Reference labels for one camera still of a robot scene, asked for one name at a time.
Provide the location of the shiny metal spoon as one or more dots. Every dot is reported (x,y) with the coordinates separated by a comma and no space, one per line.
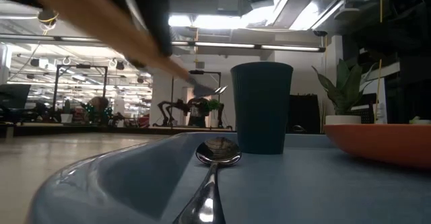
(218,151)

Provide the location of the dark green ribbed cup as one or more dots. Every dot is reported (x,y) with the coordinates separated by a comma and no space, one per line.
(261,109)

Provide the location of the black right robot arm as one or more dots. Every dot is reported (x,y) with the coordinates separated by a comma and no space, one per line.
(410,0)

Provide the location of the black background robot arm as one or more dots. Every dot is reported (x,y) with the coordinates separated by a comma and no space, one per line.
(178,104)

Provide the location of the orange round plate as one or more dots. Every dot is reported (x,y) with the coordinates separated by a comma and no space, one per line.
(387,143)

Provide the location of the blue plastic tray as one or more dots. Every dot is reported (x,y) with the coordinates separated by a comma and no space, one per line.
(320,190)

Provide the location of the long dark background workbench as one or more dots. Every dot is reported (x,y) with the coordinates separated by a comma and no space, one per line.
(134,130)

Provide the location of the snake plant in white pot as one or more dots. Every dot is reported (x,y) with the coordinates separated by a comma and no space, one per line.
(345,89)

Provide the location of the small white container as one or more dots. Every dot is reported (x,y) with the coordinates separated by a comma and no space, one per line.
(380,114)

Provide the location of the small white green object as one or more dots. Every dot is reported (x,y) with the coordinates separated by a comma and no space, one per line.
(421,121)

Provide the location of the small potted plant white pot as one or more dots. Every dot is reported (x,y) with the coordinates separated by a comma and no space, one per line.
(66,118)
(214,122)

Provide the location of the long ceiling light bar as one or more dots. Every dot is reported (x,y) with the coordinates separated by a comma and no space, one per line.
(286,48)

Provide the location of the black cabinet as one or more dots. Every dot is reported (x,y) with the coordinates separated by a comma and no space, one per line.
(304,113)

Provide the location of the black computer monitor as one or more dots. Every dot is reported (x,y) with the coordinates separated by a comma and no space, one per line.
(13,96)

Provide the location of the black overhead camera frame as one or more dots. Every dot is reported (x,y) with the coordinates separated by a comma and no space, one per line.
(81,66)
(197,72)

